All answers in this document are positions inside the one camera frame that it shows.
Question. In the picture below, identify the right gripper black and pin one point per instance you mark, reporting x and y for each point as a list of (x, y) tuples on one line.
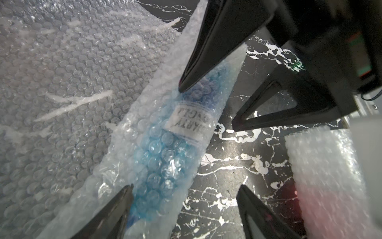
[(340, 46)]

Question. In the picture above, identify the blue wine bottle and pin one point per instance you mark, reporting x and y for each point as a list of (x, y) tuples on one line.
[(173, 145)]

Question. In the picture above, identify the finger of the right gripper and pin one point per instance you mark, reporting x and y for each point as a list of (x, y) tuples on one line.
[(226, 25)]

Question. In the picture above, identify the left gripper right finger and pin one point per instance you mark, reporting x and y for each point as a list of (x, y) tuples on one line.
[(259, 222)]

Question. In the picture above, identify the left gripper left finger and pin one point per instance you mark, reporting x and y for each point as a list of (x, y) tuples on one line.
[(110, 221)]

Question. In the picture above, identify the bubble wrap sheet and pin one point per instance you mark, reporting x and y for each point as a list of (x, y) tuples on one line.
[(80, 82), (326, 157)]

